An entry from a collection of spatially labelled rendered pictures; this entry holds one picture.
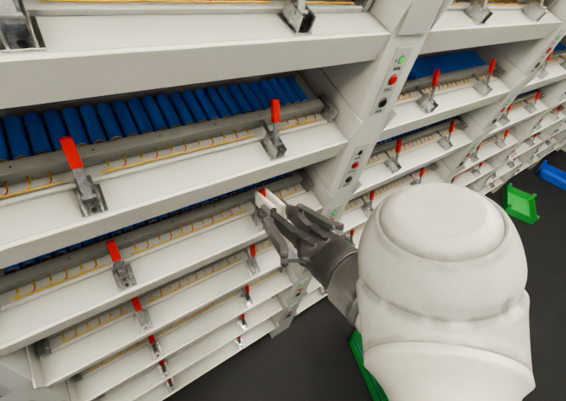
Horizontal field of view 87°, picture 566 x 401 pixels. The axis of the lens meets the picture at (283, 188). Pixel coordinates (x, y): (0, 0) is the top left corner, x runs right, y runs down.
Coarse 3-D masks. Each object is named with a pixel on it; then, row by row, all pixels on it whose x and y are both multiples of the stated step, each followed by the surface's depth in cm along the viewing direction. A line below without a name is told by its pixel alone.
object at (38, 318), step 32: (320, 192) 69; (128, 256) 52; (160, 256) 53; (192, 256) 55; (224, 256) 61; (32, 288) 45; (64, 288) 46; (96, 288) 48; (128, 288) 49; (0, 320) 42; (32, 320) 43; (64, 320) 44; (0, 352) 42
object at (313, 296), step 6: (318, 288) 138; (324, 288) 135; (312, 294) 136; (318, 294) 136; (324, 294) 135; (306, 300) 133; (312, 300) 134; (318, 300) 135; (300, 306) 131; (306, 306) 132; (300, 312) 130
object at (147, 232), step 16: (272, 192) 66; (288, 192) 68; (208, 208) 58; (224, 208) 60; (240, 208) 62; (160, 224) 54; (176, 224) 55; (192, 224) 57; (208, 224) 58; (128, 240) 51; (144, 240) 53; (160, 240) 54; (64, 256) 47; (80, 256) 47; (96, 256) 49; (16, 272) 44; (32, 272) 44; (48, 272) 45; (80, 272) 47; (0, 288) 42; (16, 288) 44
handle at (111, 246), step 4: (112, 240) 45; (108, 244) 44; (112, 244) 45; (108, 248) 45; (112, 248) 45; (116, 248) 45; (112, 252) 45; (116, 252) 46; (112, 256) 45; (116, 256) 46; (116, 260) 46; (120, 260) 47; (116, 264) 46; (120, 264) 47; (116, 268) 47; (120, 268) 47; (124, 268) 48; (120, 272) 47; (124, 272) 48; (120, 276) 48
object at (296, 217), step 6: (288, 210) 54; (294, 210) 53; (294, 216) 52; (300, 216) 52; (294, 222) 53; (300, 222) 51; (306, 222) 50; (300, 228) 52; (306, 228) 50; (312, 228) 48; (318, 228) 48; (318, 234) 47; (324, 234) 47; (324, 240) 46
